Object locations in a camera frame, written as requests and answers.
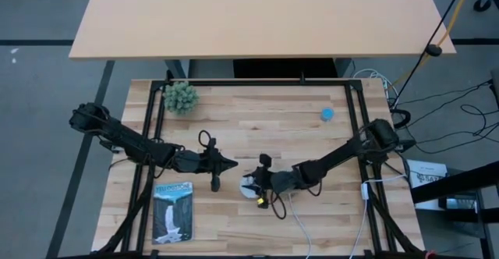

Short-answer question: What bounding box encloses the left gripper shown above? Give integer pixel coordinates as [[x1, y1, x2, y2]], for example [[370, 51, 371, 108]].
[[201, 137, 239, 193]]

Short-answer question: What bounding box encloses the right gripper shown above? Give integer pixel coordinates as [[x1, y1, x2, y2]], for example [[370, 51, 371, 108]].
[[246, 153, 281, 209]]

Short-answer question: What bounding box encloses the white flood lightbulb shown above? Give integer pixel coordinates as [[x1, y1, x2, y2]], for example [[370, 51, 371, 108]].
[[239, 174, 263, 200]]

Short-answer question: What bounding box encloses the Yellowstone waterfall postcard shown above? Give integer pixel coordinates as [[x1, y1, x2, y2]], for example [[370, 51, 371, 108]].
[[150, 181, 195, 246]]

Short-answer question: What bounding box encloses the green potted plant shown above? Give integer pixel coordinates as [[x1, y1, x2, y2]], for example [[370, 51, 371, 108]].
[[161, 80, 200, 116]]

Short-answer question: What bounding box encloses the tan wooden desk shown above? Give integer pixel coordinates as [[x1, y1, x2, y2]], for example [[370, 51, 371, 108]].
[[68, 0, 457, 81]]

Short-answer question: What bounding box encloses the white printed box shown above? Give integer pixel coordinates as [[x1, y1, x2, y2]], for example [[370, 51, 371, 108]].
[[405, 159, 449, 212]]

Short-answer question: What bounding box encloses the black side table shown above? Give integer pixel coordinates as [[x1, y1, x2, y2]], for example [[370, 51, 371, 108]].
[[409, 161, 499, 259]]

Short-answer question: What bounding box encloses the right camera cable loop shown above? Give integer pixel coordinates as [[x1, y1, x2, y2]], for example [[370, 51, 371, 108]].
[[270, 191, 288, 220]]

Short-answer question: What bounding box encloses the camera cable loop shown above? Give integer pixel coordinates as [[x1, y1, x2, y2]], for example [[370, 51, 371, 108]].
[[197, 129, 213, 149], [270, 191, 288, 220]]

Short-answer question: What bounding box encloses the left camera cable loop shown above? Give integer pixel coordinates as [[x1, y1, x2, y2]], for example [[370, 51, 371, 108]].
[[197, 129, 213, 149]]

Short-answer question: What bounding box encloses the white lamp cord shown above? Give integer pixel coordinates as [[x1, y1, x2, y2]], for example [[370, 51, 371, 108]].
[[287, 194, 313, 259]]

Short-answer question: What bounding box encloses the black aluminium table frame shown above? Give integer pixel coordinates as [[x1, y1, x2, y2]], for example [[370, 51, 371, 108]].
[[90, 69, 430, 259]]

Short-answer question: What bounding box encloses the white cable with inline switch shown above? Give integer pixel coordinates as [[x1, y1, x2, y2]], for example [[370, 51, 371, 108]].
[[348, 174, 409, 259]]

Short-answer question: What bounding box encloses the white cable bundle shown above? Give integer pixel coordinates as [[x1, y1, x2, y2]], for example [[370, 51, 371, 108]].
[[352, 68, 399, 101]]

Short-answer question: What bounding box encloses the black cable with round clamp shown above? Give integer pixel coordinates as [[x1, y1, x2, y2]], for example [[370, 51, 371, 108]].
[[391, 0, 469, 110]]

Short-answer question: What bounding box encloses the black floor cable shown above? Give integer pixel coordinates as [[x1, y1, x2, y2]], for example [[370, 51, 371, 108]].
[[397, 78, 499, 154]]

